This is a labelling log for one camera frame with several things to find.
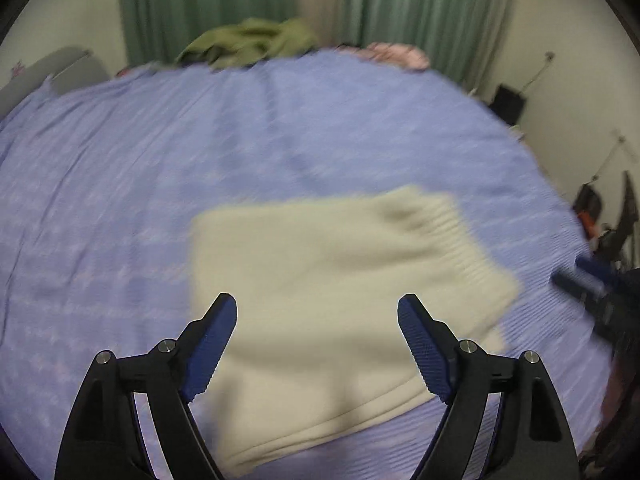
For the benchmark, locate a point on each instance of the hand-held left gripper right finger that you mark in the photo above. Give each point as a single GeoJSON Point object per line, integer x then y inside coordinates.
{"type": "Point", "coordinates": [425, 350]}

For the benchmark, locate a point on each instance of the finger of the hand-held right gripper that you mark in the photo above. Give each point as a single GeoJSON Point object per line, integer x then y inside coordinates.
{"type": "Point", "coordinates": [575, 286]}
{"type": "Point", "coordinates": [595, 267]}

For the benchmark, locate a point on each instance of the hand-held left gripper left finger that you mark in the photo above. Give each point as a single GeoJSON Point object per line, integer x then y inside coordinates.
{"type": "Point", "coordinates": [210, 350]}

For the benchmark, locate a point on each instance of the cream knit sweater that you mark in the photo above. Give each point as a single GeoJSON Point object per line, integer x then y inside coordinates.
{"type": "Point", "coordinates": [325, 270]}

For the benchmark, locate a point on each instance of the orange stool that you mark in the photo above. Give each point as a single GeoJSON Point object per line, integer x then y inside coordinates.
{"type": "Point", "coordinates": [586, 222]}

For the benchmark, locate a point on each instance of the black bag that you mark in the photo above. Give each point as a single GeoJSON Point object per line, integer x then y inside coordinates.
{"type": "Point", "coordinates": [587, 199]}

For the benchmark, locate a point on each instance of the black box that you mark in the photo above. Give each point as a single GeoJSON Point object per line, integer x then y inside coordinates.
{"type": "Point", "coordinates": [509, 104]}

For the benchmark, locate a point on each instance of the purple floral bedsheet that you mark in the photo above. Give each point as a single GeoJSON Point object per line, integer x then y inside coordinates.
{"type": "Point", "coordinates": [150, 160]}

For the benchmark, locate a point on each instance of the pink floral cloth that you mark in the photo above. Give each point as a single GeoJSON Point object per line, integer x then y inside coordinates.
{"type": "Point", "coordinates": [395, 55]}

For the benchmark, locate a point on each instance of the olive green cloth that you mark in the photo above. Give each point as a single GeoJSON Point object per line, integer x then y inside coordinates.
{"type": "Point", "coordinates": [240, 42]}

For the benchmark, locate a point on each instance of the green curtain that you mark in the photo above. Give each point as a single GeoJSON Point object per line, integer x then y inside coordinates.
{"type": "Point", "coordinates": [200, 0]}

